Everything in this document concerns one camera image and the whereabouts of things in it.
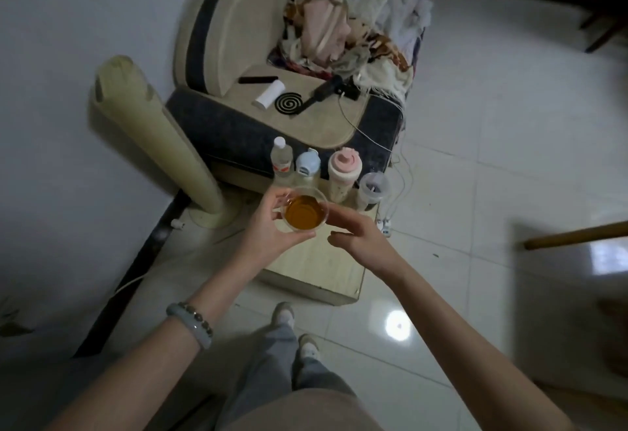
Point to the person's right hand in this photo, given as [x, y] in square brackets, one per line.
[368, 249]

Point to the person's left hand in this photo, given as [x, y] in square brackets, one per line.
[265, 239]

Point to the clear plastic cup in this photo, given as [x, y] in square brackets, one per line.
[304, 212]

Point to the person's left forearm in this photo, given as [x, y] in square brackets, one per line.
[157, 362]

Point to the person's right forearm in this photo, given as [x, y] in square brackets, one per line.
[476, 362]

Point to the person's white shoe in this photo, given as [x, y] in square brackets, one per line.
[283, 315]
[309, 347]

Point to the person's grey trousers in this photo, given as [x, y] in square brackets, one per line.
[265, 372]

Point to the person's pink shirt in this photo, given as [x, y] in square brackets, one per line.
[309, 413]

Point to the white power strip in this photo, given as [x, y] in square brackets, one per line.
[385, 228]

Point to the beige cube cabinet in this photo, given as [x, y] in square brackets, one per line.
[319, 259]

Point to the water bottle orange label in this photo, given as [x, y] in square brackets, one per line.
[281, 160]

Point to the blue lid bottle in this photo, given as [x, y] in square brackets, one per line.
[307, 165]

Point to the pale jade bangle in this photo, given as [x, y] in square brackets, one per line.
[191, 325]

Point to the black mosquito coil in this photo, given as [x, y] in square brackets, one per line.
[290, 102]

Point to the white paper roll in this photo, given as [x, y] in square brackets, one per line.
[269, 94]

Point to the cream tower fan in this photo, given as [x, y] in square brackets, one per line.
[152, 136]

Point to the black remote control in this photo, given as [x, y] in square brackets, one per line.
[257, 79]

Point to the black hair dryer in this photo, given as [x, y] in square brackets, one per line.
[326, 89]

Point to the white fringed cloth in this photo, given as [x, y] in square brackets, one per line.
[387, 79]

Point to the wooden table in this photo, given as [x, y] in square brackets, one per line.
[574, 235]

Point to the cream sofa dark armrest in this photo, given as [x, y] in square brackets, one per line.
[245, 28]

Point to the dark wooden chair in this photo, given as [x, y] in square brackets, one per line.
[606, 28]

